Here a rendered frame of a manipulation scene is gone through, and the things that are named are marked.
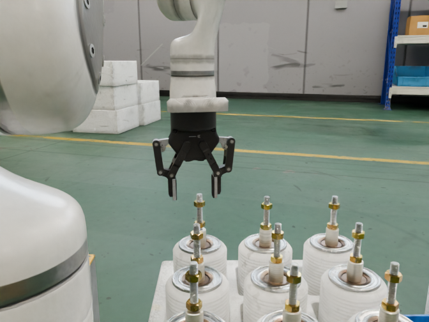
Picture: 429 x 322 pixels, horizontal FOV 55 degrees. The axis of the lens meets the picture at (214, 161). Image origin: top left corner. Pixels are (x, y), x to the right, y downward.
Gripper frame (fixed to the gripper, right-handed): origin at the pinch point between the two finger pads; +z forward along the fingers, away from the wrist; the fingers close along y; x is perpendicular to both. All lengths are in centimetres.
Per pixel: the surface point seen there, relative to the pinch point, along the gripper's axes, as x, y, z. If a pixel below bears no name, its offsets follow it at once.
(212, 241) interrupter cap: -0.3, -3.2, 9.9
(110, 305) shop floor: -23.2, 17.9, 34.9
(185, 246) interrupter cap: 0.9, 1.9, 9.9
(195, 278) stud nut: 24.0, 2.9, 2.9
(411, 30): -346, -274, -53
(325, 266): 7.4, -21.3, 12.4
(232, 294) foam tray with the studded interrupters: 5.3, -5.5, 17.3
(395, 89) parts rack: -346, -263, 9
